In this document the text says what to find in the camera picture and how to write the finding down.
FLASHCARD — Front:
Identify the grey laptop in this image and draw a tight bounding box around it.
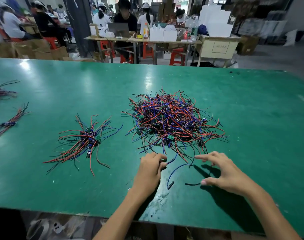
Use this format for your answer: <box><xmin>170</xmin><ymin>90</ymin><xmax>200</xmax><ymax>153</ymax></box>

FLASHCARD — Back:
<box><xmin>107</xmin><ymin>22</ymin><xmax>130</xmax><ymax>38</ymax></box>

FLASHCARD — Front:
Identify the stack of white boxes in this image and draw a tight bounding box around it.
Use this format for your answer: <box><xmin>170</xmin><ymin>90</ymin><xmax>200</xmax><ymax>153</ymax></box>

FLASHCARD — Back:
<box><xmin>198</xmin><ymin>5</ymin><xmax>235</xmax><ymax>38</ymax></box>

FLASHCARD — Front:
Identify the person's right forearm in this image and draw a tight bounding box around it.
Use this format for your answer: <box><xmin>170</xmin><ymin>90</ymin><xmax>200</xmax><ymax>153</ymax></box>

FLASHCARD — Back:
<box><xmin>242</xmin><ymin>180</ymin><xmax>303</xmax><ymax>240</ymax></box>

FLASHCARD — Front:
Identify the dark pillar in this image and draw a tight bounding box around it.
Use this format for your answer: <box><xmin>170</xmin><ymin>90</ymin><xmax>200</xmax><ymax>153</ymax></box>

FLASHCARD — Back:
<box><xmin>62</xmin><ymin>0</ymin><xmax>96</xmax><ymax>57</ymax></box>

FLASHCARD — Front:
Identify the pile of wires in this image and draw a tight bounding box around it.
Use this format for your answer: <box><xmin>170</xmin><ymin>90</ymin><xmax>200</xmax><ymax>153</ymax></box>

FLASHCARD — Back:
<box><xmin>123</xmin><ymin>89</ymin><xmax>228</xmax><ymax>190</ymax></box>

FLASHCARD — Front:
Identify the person's right hand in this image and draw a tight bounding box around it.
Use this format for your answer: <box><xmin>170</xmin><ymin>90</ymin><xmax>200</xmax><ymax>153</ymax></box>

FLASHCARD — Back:
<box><xmin>194</xmin><ymin>151</ymin><xmax>258</xmax><ymax>198</ymax></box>

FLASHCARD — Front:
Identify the row of white containers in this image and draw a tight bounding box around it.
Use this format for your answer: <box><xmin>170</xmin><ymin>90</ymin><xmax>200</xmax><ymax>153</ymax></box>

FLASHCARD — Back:
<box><xmin>149</xmin><ymin>25</ymin><xmax>178</xmax><ymax>43</ymax></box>

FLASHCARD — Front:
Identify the row of cardboard boxes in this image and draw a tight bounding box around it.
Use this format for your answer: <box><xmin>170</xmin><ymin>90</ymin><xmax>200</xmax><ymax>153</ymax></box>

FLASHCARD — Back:
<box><xmin>0</xmin><ymin>40</ymin><xmax>69</xmax><ymax>60</ymax></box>

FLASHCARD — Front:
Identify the dark blue bag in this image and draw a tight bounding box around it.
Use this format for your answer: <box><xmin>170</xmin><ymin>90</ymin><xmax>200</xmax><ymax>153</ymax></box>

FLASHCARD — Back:
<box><xmin>197</xmin><ymin>24</ymin><xmax>210</xmax><ymax>36</ymax></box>

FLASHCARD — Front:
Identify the red plastic stool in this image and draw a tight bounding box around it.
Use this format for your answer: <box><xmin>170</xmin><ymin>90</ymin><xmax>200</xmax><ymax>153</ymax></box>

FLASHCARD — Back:
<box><xmin>168</xmin><ymin>47</ymin><xmax>186</xmax><ymax>66</ymax></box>
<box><xmin>98</xmin><ymin>40</ymin><xmax>114</xmax><ymax>58</ymax></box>
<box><xmin>42</xmin><ymin>37</ymin><xmax>59</xmax><ymax>50</ymax></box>
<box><xmin>141</xmin><ymin>42</ymin><xmax>155</xmax><ymax>59</ymax></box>

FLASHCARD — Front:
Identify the person's left forearm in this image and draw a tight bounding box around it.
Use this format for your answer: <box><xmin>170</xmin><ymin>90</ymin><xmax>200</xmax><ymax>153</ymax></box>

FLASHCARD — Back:
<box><xmin>92</xmin><ymin>187</ymin><xmax>150</xmax><ymax>240</ymax></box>

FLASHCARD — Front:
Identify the brown cardboard box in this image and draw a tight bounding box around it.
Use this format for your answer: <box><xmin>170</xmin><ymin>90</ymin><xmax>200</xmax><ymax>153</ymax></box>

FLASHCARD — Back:
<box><xmin>237</xmin><ymin>35</ymin><xmax>259</xmax><ymax>55</ymax></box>

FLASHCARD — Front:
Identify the long wooden work table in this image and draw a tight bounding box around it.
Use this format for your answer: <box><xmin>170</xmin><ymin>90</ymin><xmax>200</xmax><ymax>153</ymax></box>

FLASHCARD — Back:
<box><xmin>83</xmin><ymin>35</ymin><xmax>240</xmax><ymax>65</ymax></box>

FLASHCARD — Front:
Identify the cream cabinet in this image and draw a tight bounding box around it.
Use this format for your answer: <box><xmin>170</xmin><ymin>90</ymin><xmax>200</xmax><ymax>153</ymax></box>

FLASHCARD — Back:
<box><xmin>196</xmin><ymin>36</ymin><xmax>241</xmax><ymax>68</ymax></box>

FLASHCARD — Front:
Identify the person's left hand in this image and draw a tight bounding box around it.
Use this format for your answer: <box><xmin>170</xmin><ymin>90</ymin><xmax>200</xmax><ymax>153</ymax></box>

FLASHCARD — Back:
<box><xmin>132</xmin><ymin>152</ymin><xmax>168</xmax><ymax>198</ymax></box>

